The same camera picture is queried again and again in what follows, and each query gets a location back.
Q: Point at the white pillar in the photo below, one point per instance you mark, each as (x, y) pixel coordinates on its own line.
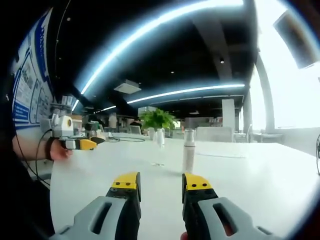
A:
(228, 113)

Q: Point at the green potted plant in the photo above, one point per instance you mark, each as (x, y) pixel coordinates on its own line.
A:
(157, 118)

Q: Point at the long ceiling light strip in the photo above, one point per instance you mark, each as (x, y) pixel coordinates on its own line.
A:
(140, 42)

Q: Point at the ceiling air conditioner unit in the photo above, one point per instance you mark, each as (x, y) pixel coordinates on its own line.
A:
(127, 86)

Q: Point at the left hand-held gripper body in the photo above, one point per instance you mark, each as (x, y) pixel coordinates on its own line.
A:
(62, 126)

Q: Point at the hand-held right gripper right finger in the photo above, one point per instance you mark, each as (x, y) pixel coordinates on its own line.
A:
(207, 215)

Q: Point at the white pump bottle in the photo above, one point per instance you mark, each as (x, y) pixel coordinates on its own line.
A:
(188, 157)

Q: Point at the person's dark clothing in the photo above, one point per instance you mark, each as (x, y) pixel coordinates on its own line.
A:
(17, 195)

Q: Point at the clear pump bottle cover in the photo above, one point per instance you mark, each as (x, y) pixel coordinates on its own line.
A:
(189, 137)

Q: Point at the blue white wall poster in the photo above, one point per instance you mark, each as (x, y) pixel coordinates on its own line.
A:
(27, 82)

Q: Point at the hanging dark screen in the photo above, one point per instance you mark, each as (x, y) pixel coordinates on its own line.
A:
(295, 40)

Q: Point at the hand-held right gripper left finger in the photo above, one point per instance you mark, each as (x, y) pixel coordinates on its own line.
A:
(100, 217)

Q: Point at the person's right hand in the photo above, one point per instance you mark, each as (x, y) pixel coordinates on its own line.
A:
(184, 236)

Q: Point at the person's left hand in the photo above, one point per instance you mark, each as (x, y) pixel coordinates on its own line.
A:
(58, 151)

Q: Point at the short ceiling light strip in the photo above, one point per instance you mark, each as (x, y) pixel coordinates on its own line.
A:
(185, 92)

